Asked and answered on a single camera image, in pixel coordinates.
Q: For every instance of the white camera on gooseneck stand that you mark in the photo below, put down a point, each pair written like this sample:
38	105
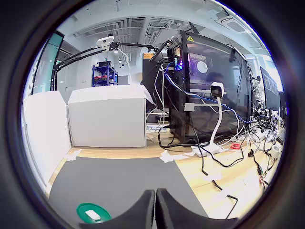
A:
216	90

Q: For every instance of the round green lid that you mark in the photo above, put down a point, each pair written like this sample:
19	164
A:
82	210

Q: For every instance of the white masking tape piece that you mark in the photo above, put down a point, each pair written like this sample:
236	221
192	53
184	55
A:
170	158
222	193
72	155
212	177

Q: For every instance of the white webcam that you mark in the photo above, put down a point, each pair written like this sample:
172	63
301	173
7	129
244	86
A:
104	41

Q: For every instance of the blue shelf rack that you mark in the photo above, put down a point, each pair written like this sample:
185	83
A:
104	80

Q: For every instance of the dark computer monitor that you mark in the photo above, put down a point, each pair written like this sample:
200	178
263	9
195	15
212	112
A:
269	88

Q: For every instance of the black computer monitor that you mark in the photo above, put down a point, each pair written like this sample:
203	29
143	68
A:
152	71

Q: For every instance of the dark grey mat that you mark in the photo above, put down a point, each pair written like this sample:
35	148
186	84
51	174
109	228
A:
119	176

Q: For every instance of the small white plastic terminal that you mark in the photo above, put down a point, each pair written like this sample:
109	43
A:
93	214

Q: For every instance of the small red box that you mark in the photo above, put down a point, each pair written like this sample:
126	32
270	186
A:
235	146

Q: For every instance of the ceiling air conditioner cassette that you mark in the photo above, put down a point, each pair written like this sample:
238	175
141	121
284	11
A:
234	25

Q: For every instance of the small grey adapter box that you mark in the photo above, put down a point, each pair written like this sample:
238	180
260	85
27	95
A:
190	107

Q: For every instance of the black glass computer tower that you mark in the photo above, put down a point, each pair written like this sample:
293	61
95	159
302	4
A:
236	71

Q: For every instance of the white tape roll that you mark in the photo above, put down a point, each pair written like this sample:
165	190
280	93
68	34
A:
276	152

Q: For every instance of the white partition box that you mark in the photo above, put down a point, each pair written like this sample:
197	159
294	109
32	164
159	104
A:
107	119
45	133

